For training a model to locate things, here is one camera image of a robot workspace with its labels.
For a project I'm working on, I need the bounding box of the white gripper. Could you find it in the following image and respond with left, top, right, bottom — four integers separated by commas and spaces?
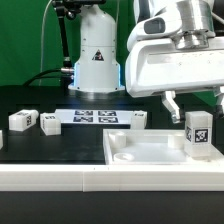
125, 37, 224, 124

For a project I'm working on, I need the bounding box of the white square tabletop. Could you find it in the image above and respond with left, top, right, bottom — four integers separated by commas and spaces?
103, 129, 224, 166

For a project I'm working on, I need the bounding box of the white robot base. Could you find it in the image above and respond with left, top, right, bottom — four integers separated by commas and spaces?
68, 5, 125, 99

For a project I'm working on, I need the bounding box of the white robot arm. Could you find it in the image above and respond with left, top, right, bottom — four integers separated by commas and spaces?
125, 0, 224, 123

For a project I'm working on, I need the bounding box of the sheet with fiducial tags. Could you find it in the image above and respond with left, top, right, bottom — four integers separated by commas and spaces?
55, 109, 137, 125

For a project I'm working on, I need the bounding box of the white obstacle fence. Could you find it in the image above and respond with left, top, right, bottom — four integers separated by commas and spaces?
0, 129, 224, 193

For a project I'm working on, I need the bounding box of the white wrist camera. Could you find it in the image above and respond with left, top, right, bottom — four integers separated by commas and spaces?
127, 11, 182, 51

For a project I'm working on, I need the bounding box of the black camera stand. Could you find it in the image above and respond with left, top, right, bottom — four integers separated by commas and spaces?
51, 0, 108, 68

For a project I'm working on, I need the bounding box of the white cable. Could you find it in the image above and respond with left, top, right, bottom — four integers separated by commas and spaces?
38, 0, 54, 87

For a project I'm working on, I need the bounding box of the black cable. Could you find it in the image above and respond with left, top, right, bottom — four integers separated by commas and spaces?
22, 68, 75, 87

